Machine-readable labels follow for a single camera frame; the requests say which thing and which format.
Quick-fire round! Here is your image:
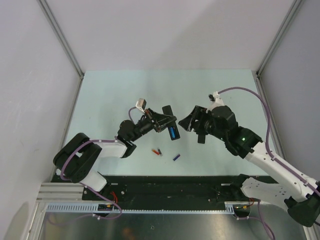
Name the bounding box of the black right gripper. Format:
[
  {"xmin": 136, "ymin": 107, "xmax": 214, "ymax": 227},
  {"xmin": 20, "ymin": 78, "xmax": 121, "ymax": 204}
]
[{"xmin": 178, "ymin": 105, "xmax": 227, "ymax": 141}]

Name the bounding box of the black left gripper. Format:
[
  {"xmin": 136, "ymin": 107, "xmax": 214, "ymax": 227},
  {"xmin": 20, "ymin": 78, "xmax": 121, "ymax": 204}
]
[{"xmin": 129, "ymin": 108, "xmax": 176, "ymax": 142}]

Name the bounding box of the black remote control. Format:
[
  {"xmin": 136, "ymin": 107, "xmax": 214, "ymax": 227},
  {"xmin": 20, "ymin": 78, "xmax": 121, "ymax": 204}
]
[{"xmin": 162, "ymin": 105, "xmax": 180, "ymax": 141}]

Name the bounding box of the blue battery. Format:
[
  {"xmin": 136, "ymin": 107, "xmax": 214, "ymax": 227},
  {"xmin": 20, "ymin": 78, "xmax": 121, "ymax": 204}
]
[{"xmin": 169, "ymin": 126, "xmax": 176, "ymax": 139}]

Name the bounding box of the black remote battery cover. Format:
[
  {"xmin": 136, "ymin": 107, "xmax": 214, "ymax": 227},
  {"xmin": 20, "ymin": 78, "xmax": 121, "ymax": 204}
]
[{"xmin": 197, "ymin": 133, "xmax": 206, "ymax": 144}]

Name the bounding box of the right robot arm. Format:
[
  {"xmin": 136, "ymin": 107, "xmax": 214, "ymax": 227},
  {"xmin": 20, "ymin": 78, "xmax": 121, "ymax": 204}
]
[{"xmin": 179, "ymin": 105, "xmax": 320, "ymax": 227}]

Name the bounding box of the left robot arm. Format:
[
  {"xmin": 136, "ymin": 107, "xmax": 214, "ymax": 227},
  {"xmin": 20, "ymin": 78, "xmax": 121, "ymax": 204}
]
[{"xmin": 53, "ymin": 105, "xmax": 180, "ymax": 200}]

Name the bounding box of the red and black battery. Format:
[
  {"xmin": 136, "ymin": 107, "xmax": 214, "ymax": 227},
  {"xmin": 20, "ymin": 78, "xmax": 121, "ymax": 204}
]
[{"xmin": 157, "ymin": 148, "xmax": 163, "ymax": 157}]

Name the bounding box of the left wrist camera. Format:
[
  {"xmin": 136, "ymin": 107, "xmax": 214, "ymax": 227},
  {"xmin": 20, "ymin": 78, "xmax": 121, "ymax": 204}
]
[{"xmin": 135, "ymin": 98, "xmax": 147, "ymax": 112}]

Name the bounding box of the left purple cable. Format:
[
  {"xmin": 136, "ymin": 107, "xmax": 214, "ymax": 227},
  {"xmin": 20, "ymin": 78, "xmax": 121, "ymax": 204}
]
[{"xmin": 127, "ymin": 106, "xmax": 140, "ymax": 122}]

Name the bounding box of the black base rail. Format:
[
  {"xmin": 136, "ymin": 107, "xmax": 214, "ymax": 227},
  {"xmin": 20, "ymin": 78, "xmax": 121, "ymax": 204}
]
[{"xmin": 80, "ymin": 174, "xmax": 276, "ymax": 213}]

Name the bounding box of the right aluminium frame post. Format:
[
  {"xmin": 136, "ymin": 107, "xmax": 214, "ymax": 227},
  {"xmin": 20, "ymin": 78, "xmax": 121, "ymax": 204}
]
[{"xmin": 255, "ymin": 0, "xmax": 306, "ymax": 77}]

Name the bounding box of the aluminium frame post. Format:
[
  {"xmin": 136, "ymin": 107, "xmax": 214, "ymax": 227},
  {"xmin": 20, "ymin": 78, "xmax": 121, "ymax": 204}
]
[
  {"xmin": 37, "ymin": 0, "xmax": 85, "ymax": 80},
  {"xmin": 255, "ymin": 0, "xmax": 306, "ymax": 77}
]

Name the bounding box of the left aluminium frame post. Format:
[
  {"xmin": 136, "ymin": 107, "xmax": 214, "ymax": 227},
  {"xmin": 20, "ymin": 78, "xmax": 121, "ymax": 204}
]
[{"xmin": 37, "ymin": 0, "xmax": 85, "ymax": 80}]

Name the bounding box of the white slotted cable duct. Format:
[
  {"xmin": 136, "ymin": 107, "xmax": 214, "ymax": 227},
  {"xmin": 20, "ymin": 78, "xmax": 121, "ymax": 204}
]
[{"xmin": 44, "ymin": 202, "xmax": 237, "ymax": 215}]

